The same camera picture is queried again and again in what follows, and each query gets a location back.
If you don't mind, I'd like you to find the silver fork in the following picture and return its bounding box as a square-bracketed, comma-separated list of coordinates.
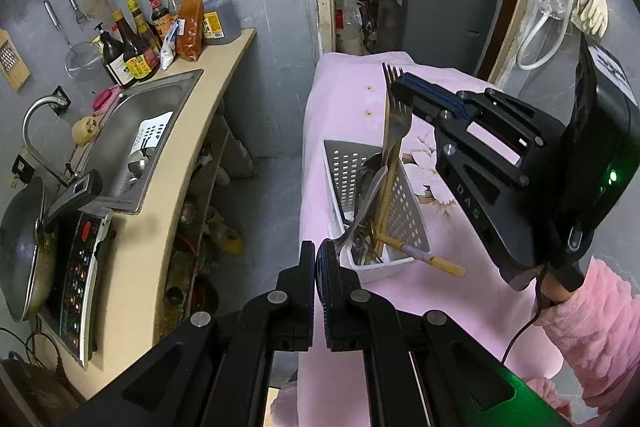
[382, 63, 412, 176]

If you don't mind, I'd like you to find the white perforated utensil holder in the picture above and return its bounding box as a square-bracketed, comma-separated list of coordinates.
[322, 138, 433, 284]

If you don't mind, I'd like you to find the large silver spoon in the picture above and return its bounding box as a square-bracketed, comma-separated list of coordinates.
[333, 153, 387, 256]

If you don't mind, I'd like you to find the wooden chopstick purple band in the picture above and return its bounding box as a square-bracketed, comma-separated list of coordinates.
[374, 233, 466, 277]

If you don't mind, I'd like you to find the pink sleeve forearm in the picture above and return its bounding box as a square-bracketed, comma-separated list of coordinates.
[536, 258, 639, 426]

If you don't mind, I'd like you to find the beige kitchen counter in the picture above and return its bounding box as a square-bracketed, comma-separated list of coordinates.
[62, 28, 256, 399]

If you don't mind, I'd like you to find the person's right hand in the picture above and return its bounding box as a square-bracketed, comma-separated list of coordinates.
[539, 272, 577, 309]

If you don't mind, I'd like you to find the grey cabinet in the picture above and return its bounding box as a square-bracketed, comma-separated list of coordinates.
[376, 0, 497, 75]

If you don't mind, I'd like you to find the pink floral tablecloth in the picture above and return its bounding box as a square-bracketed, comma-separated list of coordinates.
[269, 50, 566, 427]

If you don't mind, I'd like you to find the stainless steel sink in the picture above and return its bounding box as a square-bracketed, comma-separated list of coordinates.
[78, 69, 203, 213]

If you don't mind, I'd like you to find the large vinegar jug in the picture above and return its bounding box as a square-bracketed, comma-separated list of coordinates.
[202, 0, 241, 46]

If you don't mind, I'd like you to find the induction cooker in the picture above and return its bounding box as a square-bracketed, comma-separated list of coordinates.
[40, 209, 115, 367]

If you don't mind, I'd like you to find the orange spice packet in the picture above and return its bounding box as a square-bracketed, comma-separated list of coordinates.
[176, 0, 204, 62]

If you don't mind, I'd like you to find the loofah sponge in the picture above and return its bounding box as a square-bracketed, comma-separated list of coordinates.
[72, 116, 100, 146]

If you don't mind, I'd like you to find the pink soap dish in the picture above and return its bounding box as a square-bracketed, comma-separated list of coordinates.
[92, 86, 122, 116]

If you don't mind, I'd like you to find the dark soy sauce bottle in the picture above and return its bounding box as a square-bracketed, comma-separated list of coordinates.
[113, 10, 160, 81]

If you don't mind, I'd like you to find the black wok pan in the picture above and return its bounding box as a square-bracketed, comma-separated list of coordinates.
[1, 170, 103, 322]

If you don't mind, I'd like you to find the black pump bottle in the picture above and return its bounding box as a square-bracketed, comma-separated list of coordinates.
[96, 23, 136, 89]

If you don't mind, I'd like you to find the chrome faucet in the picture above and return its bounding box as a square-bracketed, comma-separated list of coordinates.
[21, 94, 74, 186]

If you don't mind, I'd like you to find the hanging mesh strainer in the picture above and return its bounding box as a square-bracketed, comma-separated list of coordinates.
[42, 0, 102, 81]

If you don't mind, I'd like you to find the wooden grater board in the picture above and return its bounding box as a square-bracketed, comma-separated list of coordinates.
[0, 29, 30, 92]

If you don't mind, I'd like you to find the white hose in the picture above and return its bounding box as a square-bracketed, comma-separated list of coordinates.
[514, 0, 576, 72]

